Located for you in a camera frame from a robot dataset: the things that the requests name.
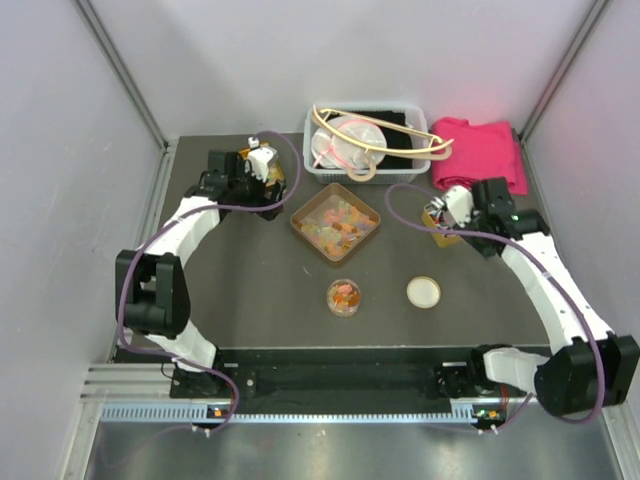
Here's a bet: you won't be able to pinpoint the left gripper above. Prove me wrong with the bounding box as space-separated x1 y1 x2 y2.
228 160 283 222

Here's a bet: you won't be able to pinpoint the gold tin pastel gummies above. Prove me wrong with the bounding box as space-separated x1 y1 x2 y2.
290 183 381 267

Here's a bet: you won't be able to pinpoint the white round lid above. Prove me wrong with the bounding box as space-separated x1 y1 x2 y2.
406 276 441 309

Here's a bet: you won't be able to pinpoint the clear round container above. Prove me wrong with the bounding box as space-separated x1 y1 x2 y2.
326 279 361 318

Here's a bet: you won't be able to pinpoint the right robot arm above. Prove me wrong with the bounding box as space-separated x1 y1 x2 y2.
450 177 639 417

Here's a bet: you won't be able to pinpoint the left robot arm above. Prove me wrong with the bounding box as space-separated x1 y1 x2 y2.
115 143 286 398

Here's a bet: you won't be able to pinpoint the gold tin wrapped candies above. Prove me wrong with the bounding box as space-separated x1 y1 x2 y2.
421 197 461 248

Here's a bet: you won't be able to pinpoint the gold tin colourful gummies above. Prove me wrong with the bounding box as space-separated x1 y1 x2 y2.
239 147 286 191

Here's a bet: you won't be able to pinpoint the pink cloth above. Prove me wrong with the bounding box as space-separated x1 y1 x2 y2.
431 117 529 196

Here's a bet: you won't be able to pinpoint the grey plastic basket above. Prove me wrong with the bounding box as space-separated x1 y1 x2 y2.
302 104 432 187

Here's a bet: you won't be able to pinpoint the round white mesh bag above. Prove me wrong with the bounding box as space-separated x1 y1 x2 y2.
311 116 387 170

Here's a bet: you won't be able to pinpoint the wooden clothes hanger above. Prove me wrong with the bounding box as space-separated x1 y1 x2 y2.
310 105 455 183

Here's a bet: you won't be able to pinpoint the black cloth in basket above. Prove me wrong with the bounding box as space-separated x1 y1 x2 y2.
338 110 412 149

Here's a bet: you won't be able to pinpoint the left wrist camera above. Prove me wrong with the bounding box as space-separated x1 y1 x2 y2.
247 136 277 183

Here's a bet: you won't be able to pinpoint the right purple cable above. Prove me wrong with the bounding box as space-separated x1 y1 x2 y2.
385 182 609 434

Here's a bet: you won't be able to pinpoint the purple cable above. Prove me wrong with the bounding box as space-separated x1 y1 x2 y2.
97 130 303 466
385 182 609 434

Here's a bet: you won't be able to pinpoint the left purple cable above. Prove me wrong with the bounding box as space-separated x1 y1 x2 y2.
97 130 303 466

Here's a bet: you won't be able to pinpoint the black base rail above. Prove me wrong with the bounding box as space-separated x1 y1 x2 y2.
169 347 531 416

